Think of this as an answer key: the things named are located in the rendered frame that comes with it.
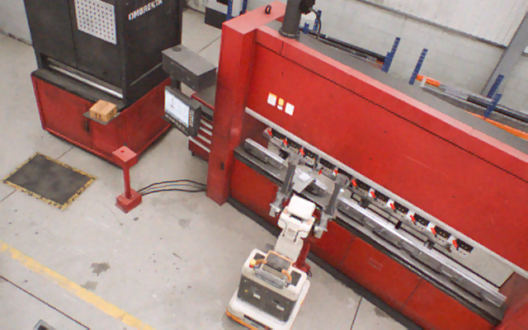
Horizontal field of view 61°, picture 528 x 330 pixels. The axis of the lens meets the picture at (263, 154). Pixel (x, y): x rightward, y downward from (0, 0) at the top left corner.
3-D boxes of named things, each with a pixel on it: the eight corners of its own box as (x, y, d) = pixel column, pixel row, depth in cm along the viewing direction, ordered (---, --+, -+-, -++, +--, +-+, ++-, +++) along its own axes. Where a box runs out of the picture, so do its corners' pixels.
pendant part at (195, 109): (163, 115, 463) (163, 87, 439) (172, 111, 470) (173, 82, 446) (193, 138, 444) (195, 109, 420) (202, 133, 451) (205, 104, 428)
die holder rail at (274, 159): (243, 146, 502) (244, 139, 496) (247, 143, 506) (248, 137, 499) (280, 169, 484) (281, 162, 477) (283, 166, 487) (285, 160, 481)
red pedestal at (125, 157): (114, 205, 525) (108, 152, 470) (130, 193, 541) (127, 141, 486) (125, 214, 517) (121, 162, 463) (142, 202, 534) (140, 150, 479)
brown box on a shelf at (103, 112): (82, 115, 483) (81, 106, 475) (98, 104, 502) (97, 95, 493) (105, 125, 476) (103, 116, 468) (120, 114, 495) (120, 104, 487)
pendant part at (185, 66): (160, 121, 476) (160, 50, 420) (178, 113, 492) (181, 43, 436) (193, 146, 456) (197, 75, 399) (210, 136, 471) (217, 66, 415)
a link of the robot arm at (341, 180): (333, 178, 372) (345, 183, 370) (338, 171, 383) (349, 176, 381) (318, 219, 396) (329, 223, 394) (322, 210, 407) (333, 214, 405)
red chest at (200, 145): (186, 156, 603) (190, 95, 537) (212, 139, 636) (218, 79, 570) (214, 175, 585) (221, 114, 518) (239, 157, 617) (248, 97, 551)
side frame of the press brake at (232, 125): (205, 195, 556) (222, 23, 404) (247, 162, 612) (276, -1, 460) (220, 206, 547) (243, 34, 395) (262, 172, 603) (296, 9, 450)
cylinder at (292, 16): (274, 32, 406) (283, -20, 375) (289, 24, 422) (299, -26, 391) (304, 47, 393) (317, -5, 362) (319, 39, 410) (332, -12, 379)
